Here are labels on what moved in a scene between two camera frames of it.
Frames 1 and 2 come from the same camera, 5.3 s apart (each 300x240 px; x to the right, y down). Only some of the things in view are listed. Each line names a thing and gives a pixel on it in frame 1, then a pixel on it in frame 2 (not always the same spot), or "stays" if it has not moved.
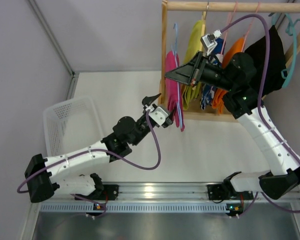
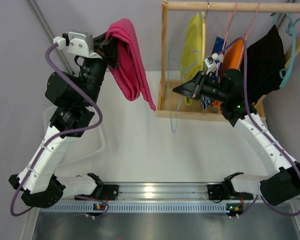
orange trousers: (236, 47) stays
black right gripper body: (197, 71) to (198, 85)
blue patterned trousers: (208, 90) stays
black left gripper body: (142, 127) to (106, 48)
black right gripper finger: (189, 73) to (189, 88)
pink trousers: (174, 89) to (131, 74)
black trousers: (276, 65) stays
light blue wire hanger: (178, 89) to (181, 88)
